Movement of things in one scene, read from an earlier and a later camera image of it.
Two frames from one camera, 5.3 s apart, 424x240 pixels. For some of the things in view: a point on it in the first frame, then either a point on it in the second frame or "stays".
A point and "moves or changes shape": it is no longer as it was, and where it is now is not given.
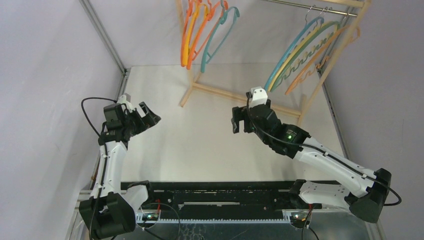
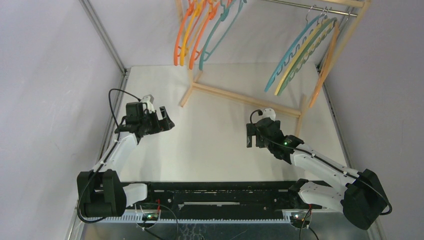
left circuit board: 151,216 stays
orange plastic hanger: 189,11 moves or changes shape
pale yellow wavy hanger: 286,61 → 327,19
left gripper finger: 150,119 → 165,123
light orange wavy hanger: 294,84 → 326,63
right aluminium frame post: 329,100 stays
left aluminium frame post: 101,28 stays
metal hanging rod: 313,8 stays
